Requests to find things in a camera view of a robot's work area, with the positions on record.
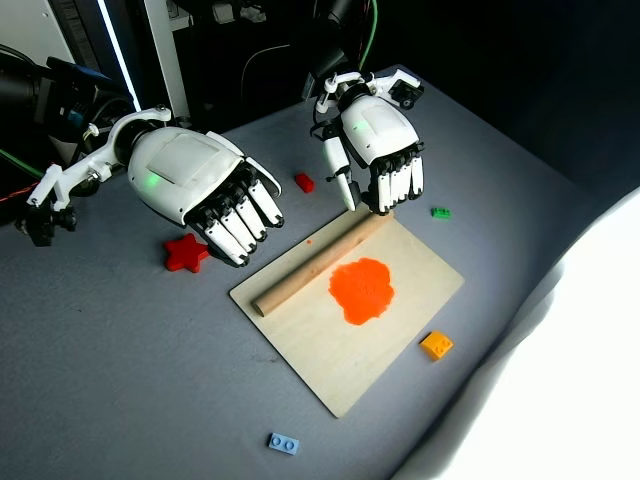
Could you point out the white light strip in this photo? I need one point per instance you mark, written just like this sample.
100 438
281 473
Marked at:
117 50

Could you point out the white frame post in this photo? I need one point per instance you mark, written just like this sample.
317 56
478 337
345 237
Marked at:
167 60

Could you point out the grey table cloth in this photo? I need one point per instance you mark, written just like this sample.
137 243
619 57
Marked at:
125 350

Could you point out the yellow toy brick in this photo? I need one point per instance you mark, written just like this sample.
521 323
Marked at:
436 346

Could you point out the blue toy brick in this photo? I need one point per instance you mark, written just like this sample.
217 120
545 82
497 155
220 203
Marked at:
283 444

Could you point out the orange play dough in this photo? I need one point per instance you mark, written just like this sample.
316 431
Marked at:
362 292

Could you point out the white cabinet panel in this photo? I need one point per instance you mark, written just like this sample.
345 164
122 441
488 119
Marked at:
30 25

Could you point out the red toy brick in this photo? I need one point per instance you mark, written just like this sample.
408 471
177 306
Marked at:
304 183

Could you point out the red star block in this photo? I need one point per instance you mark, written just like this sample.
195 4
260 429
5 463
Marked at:
182 252

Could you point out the green toy brick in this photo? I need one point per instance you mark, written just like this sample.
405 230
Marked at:
441 213

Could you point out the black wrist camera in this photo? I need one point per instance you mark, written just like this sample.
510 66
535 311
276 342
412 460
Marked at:
404 94
45 225

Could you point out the light wooden board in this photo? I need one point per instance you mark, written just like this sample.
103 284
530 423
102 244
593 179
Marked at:
360 360

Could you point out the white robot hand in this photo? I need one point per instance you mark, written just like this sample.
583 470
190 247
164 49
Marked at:
380 125
175 165

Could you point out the wooden cylinder peg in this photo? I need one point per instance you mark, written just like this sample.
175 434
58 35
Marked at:
320 260

